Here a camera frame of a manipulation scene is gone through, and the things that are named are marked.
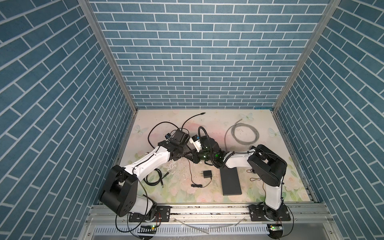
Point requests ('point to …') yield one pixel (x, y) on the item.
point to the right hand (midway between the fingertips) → (182, 154)
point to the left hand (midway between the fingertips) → (186, 149)
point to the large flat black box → (230, 182)
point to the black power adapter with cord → (206, 174)
